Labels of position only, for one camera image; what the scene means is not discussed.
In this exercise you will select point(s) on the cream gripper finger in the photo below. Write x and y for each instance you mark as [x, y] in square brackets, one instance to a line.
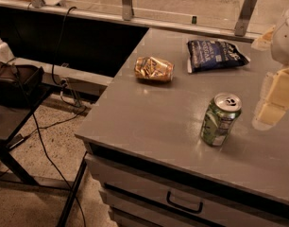
[274, 100]
[263, 42]

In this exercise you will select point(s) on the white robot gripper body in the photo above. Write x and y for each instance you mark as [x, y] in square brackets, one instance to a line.
[285, 40]

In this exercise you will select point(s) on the green soda can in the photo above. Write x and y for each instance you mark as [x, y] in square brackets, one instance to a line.
[221, 114]

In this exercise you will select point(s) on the crushed orange soda can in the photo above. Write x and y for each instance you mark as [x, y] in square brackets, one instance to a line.
[152, 68]

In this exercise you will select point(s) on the blue chip bag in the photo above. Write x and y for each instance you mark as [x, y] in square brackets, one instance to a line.
[206, 55]

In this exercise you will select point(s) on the grey drawer cabinet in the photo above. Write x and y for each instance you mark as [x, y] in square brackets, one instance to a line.
[140, 193]

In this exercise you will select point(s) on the black bag on table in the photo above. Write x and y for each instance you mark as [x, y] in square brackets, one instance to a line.
[18, 84]

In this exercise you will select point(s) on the white spray bottle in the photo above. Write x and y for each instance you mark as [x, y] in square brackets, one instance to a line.
[5, 51]

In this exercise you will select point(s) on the black side table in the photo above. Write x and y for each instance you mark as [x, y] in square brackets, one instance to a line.
[11, 121]

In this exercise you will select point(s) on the metal railing post right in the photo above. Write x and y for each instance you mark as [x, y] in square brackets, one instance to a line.
[244, 17]

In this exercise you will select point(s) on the metal railing post centre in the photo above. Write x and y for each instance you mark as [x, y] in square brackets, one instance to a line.
[127, 10]

